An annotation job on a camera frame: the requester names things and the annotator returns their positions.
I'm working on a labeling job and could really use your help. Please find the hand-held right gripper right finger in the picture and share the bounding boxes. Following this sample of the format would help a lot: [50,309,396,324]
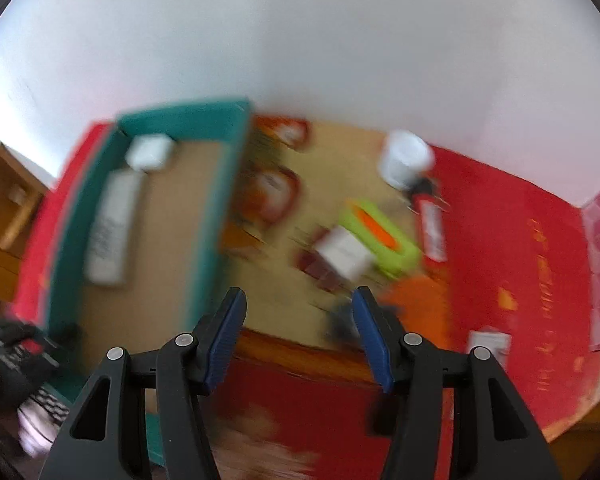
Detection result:
[351,286,563,480]

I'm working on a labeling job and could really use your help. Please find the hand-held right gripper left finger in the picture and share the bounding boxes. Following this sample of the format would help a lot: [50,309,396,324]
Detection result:
[39,287,247,480]

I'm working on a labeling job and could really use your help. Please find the orange monkey alarm clock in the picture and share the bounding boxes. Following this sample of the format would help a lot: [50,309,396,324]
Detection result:
[327,275,453,346]

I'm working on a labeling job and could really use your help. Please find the white charger plug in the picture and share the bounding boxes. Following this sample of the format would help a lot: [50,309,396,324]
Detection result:
[312,225,376,283]

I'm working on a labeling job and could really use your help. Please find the green utility knife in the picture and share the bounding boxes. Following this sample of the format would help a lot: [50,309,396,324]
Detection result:
[337,199,423,278]

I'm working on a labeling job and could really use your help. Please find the white printed card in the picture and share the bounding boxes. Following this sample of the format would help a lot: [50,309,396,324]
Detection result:
[467,329,512,368]

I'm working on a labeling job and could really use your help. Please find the red marker pen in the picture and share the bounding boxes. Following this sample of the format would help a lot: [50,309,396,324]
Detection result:
[412,195,448,263]

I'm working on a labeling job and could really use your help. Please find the teal cardboard box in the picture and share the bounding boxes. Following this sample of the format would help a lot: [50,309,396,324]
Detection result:
[45,97,255,466]

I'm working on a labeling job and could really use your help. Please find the white cup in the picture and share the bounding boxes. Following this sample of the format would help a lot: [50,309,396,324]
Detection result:
[378,130,436,191]

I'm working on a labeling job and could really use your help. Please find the red floral blanket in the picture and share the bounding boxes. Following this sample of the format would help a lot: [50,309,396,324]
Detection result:
[12,115,600,480]

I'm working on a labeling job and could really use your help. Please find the wooden shelf unit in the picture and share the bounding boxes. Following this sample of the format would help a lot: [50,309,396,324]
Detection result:
[0,135,51,301]

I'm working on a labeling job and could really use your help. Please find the grey remote control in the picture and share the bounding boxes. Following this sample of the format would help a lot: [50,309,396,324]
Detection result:
[84,169,146,286]

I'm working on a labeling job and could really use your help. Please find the small grey box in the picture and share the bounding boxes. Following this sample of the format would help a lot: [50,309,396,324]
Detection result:
[7,182,31,206]

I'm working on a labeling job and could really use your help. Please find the white earbuds case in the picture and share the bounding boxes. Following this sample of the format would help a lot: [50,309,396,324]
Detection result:
[125,134,176,173]

